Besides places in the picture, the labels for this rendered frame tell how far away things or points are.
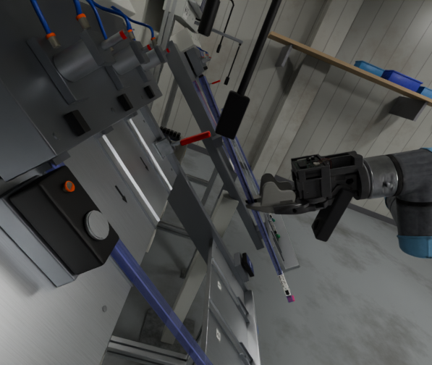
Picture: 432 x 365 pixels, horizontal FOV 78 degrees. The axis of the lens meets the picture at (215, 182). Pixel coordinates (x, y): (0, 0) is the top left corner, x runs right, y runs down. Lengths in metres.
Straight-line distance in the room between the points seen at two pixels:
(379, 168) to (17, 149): 0.49
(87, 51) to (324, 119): 3.70
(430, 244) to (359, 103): 3.45
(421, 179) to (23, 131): 0.53
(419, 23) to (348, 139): 1.43
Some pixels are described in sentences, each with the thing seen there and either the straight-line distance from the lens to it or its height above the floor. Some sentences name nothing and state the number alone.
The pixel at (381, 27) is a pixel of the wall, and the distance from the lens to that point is 3.99.
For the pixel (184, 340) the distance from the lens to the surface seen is 0.39.
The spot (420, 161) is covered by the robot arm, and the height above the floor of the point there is 1.20.
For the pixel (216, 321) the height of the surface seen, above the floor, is 0.83.
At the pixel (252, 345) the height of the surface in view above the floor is 0.73.
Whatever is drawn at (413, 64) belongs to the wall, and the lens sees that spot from 4.19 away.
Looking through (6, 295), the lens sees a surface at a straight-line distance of 0.23.
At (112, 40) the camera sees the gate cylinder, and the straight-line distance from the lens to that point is 0.24.
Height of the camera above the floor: 1.22
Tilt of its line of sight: 24 degrees down
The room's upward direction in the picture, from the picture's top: 22 degrees clockwise
